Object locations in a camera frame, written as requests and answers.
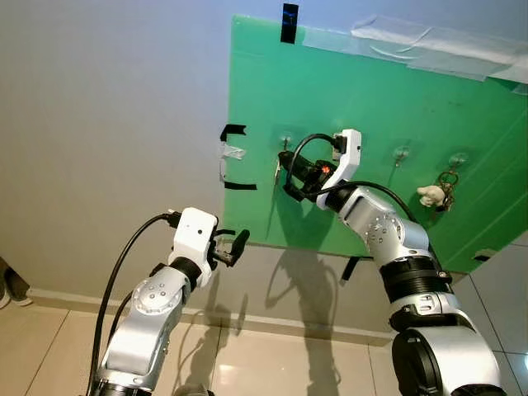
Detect small clear tape piece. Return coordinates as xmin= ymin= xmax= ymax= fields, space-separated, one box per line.
xmin=219 ymin=142 xmax=247 ymax=162

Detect green board with hooks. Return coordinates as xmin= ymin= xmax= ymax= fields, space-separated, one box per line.
xmin=223 ymin=14 xmax=528 ymax=275

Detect wide clear tape band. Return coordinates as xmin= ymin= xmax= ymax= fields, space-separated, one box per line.
xmin=301 ymin=16 xmax=528 ymax=83

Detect dark shoes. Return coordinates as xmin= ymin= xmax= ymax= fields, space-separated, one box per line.
xmin=0 ymin=256 xmax=34 ymax=308

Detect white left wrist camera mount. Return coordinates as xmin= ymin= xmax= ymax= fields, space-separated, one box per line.
xmin=171 ymin=207 xmax=219 ymax=266

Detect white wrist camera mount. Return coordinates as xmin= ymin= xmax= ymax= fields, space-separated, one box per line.
xmin=171 ymin=207 xmax=219 ymax=266
xmin=332 ymin=129 xmax=364 ymax=189

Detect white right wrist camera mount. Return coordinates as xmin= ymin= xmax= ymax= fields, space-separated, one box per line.
xmin=332 ymin=129 xmax=364 ymax=189

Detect keychain with white plush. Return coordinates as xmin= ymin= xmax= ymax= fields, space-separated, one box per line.
xmin=417 ymin=169 xmax=460 ymax=211

